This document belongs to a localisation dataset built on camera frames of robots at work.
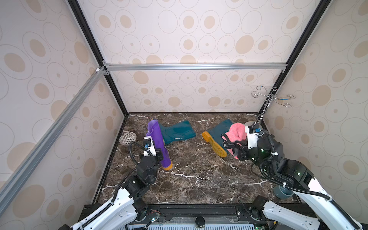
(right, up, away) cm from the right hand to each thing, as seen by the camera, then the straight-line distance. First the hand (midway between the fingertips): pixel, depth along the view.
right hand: (241, 141), depth 65 cm
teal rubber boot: (-30, +4, +41) cm, 51 cm away
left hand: (-40, 0, +7) cm, 40 cm away
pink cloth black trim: (-2, +4, -2) cm, 5 cm away
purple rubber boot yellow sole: (-42, +5, +10) cm, 44 cm away
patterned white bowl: (-67, -1, +35) cm, 76 cm away
